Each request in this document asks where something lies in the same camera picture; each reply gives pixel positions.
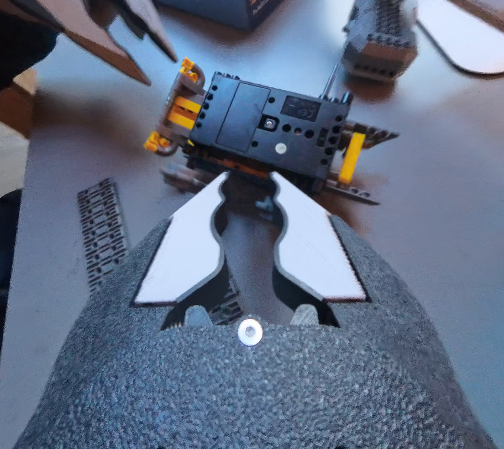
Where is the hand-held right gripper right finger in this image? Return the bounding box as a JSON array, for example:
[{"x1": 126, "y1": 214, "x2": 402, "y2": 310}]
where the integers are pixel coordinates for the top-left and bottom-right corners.
[{"x1": 270, "y1": 172, "x2": 368, "y2": 306}]

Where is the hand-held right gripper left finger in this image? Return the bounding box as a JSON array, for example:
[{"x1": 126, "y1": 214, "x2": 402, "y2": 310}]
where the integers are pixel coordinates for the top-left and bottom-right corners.
[{"x1": 132, "y1": 171, "x2": 241, "y2": 307}]

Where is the black yellow toy brick vehicle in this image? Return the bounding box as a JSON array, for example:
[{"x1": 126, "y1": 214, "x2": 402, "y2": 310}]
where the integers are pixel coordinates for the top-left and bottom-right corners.
[{"x1": 144, "y1": 57, "x2": 400, "y2": 207}]

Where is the grey metal toy axle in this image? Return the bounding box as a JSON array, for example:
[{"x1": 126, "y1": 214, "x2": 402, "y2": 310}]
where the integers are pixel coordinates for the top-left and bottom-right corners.
[{"x1": 321, "y1": 63, "x2": 340, "y2": 101}]

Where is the grey desk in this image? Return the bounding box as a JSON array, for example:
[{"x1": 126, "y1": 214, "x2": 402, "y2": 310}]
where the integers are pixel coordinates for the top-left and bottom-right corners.
[{"x1": 0, "y1": 0, "x2": 504, "y2": 449}]

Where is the long grey toy track strip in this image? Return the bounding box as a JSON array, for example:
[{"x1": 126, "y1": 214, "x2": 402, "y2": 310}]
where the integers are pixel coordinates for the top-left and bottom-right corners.
[{"x1": 77, "y1": 178, "x2": 131, "y2": 294}]

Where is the person's dark jacket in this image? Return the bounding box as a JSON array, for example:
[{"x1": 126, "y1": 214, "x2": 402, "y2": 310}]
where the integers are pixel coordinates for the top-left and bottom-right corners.
[{"x1": 0, "y1": 189, "x2": 24, "y2": 339}]

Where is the dark grey brick block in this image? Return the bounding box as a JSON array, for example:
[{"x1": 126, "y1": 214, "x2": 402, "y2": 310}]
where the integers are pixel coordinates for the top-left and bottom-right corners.
[{"x1": 342, "y1": 0, "x2": 419, "y2": 83}]

